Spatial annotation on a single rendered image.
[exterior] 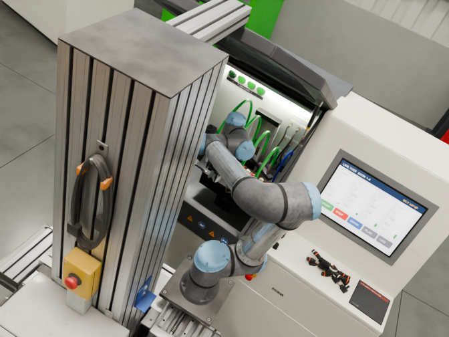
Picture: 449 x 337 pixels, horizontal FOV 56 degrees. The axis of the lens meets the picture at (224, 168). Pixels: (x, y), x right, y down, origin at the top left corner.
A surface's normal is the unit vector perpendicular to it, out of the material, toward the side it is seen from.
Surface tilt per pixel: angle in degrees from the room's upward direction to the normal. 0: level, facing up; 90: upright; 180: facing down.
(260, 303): 90
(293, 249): 0
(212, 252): 8
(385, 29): 90
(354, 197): 76
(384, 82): 90
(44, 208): 0
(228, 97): 90
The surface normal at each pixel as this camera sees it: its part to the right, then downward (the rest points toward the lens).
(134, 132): -0.43, 0.51
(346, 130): -0.44, 0.26
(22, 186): 0.28, -0.72
